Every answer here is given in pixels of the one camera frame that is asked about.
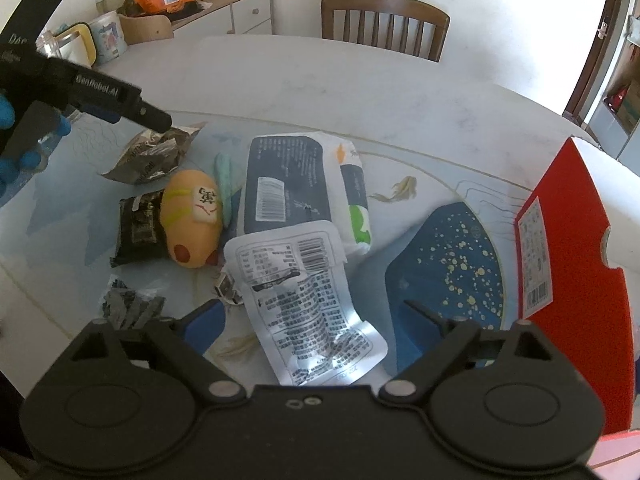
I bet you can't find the crumpled dark snack packet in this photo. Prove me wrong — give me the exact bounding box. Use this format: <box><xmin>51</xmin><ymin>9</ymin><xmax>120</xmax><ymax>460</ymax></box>
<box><xmin>99</xmin><ymin>122</ymin><xmax>207</xmax><ymax>187</ymax></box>

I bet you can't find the yellow plush toy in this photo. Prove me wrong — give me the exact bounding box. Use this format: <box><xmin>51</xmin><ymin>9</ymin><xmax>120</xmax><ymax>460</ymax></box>
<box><xmin>160</xmin><ymin>170</ymin><xmax>224</xmax><ymax>269</ymax></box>

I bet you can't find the small black white packet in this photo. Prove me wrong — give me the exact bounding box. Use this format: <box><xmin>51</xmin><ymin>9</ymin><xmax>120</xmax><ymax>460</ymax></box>
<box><xmin>214</xmin><ymin>269</ymin><xmax>244</xmax><ymax>307</ymax></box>

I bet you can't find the white sideboard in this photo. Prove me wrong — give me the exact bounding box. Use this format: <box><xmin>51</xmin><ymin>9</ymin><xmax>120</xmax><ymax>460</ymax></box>
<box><xmin>95</xmin><ymin>0</ymin><xmax>274</xmax><ymax>39</ymax></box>

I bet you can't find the white marble desktop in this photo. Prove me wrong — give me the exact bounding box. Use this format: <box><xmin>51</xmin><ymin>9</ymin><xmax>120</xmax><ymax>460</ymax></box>
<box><xmin>0</xmin><ymin>35</ymin><xmax>640</xmax><ymax>411</ymax></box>

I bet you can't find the black snack packet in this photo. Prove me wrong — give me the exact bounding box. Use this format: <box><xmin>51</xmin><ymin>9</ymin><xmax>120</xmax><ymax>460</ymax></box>
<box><xmin>110</xmin><ymin>189</ymin><xmax>170</xmax><ymax>269</ymax></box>

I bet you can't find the brown door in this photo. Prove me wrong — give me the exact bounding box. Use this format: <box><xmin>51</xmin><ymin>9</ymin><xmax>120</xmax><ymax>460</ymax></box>
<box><xmin>562</xmin><ymin>0</ymin><xmax>632</xmax><ymax>127</ymax></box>

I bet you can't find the light wooden chair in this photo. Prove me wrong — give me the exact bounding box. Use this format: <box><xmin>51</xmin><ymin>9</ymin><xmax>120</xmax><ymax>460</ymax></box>
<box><xmin>119</xmin><ymin>13</ymin><xmax>175</xmax><ymax>46</ymax></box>

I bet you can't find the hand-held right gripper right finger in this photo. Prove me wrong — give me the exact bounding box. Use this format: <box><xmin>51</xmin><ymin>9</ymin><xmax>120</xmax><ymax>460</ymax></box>
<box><xmin>378</xmin><ymin>301</ymin><xmax>556</xmax><ymax>403</ymax></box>

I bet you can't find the person's left hand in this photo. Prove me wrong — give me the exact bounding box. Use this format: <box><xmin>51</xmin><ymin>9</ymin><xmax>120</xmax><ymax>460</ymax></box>
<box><xmin>0</xmin><ymin>94</ymin><xmax>72</xmax><ymax>196</ymax></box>

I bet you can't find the yellow rimmed container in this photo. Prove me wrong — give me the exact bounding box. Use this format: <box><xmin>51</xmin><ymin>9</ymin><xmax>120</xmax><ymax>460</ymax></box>
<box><xmin>51</xmin><ymin>22</ymin><xmax>99</xmax><ymax>69</ymax></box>

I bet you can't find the silver snack pouch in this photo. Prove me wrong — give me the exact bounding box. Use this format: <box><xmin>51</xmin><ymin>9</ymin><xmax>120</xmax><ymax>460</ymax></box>
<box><xmin>222</xmin><ymin>220</ymin><xmax>389</xmax><ymax>389</ymax></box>

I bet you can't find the clear bag of dark screws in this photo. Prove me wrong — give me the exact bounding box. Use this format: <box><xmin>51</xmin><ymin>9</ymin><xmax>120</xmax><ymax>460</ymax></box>
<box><xmin>101</xmin><ymin>279</ymin><xmax>167</xmax><ymax>332</ymax></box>

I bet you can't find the fish print table mat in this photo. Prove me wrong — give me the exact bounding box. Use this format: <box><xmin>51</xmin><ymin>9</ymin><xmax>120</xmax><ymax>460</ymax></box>
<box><xmin>0</xmin><ymin>109</ymin><xmax>543</xmax><ymax>391</ymax></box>

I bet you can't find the printed canister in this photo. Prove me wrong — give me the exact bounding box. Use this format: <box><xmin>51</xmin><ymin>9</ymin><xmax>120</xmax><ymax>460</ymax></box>
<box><xmin>89</xmin><ymin>10</ymin><xmax>129</xmax><ymax>66</ymax></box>

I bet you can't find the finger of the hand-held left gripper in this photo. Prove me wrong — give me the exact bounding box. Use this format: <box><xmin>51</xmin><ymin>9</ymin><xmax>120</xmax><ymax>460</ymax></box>
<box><xmin>70</xmin><ymin>65</ymin><xmax>173</xmax><ymax>131</ymax></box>

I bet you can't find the brown wooden chair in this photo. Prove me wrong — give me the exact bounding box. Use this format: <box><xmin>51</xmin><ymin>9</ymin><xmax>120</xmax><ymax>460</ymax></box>
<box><xmin>320</xmin><ymin>0</ymin><xmax>451</xmax><ymax>64</ymax></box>

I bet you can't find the red bag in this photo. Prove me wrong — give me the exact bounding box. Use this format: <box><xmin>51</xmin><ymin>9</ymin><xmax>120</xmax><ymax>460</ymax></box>
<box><xmin>604</xmin><ymin>84</ymin><xmax>629</xmax><ymax>112</ymax></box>

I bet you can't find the red cardboard box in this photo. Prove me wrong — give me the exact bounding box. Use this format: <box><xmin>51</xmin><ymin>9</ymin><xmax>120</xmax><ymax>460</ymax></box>
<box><xmin>514</xmin><ymin>137</ymin><xmax>640</xmax><ymax>467</ymax></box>

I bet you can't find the teal pouch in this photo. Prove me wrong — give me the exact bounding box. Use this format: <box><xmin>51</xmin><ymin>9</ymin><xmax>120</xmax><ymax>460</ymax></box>
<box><xmin>214</xmin><ymin>152</ymin><xmax>247</xmax><ymax>227</ymax></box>

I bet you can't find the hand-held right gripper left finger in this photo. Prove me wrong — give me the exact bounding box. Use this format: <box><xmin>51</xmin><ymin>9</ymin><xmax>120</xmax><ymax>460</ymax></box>
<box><xmin>65</xmin><ymin>301</ymin><xmax>247</xmax><ymax>406</ymax></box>

